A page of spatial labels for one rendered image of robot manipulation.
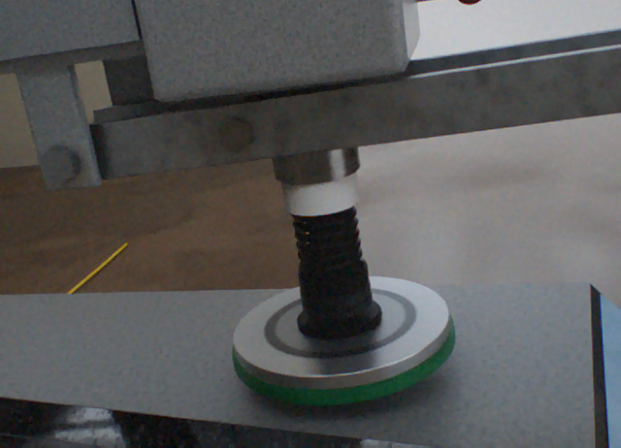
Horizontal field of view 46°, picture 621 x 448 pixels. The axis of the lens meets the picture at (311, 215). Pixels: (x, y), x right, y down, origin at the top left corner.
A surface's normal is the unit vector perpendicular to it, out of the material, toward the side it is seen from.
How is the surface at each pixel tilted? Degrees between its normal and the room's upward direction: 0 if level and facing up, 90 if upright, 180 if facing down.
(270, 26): 90
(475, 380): 0
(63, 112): 90
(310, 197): 90
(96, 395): 0
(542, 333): 0
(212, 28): 90
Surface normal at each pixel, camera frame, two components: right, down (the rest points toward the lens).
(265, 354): -0.14, -0.94
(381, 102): -0.18, 0.32
